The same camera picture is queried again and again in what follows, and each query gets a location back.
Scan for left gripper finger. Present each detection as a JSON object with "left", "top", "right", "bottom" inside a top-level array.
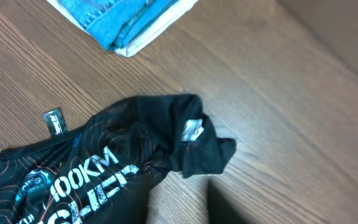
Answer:
[{"left": 206, "top": 180, "right": 250, "bottom": 224}]

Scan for black cycling jersey orange lines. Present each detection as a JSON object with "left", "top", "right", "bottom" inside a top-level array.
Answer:
[{"left": 0, "top": 94, "right": 236, "bottom": 223}]

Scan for folded blue jeans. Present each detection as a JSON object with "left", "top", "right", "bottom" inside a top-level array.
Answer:
[{"left": 59, "top": 0, "right": 177, "bottom": 50}]

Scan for folded white cloth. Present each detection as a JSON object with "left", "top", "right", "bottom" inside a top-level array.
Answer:
[{"left": 47, "top": 0, "right": 198, "bottom": 58}]

